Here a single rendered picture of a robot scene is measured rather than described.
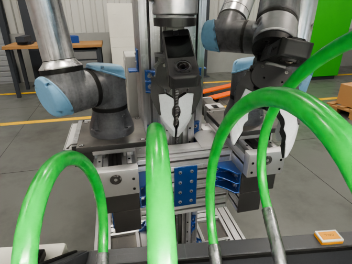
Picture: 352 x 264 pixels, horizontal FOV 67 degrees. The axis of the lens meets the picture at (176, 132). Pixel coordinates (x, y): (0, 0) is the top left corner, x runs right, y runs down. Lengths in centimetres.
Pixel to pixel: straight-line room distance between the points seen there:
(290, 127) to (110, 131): 58
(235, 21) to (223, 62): 632
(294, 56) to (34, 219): 35
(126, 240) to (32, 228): 150
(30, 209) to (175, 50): 31
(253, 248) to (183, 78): 41
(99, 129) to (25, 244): 72
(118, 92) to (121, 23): 449
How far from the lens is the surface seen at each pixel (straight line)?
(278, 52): 40
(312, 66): 30
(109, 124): 87
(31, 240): 19
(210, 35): 68
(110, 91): 83
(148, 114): 108
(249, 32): 65
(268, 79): 46
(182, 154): 96
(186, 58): 41
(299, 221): 226
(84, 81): 80
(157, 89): 47
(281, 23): 52
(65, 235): 212
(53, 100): 76
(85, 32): 639
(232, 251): 63
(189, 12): 45
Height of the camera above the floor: 142
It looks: 25 degrees down
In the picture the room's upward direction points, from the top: straight up
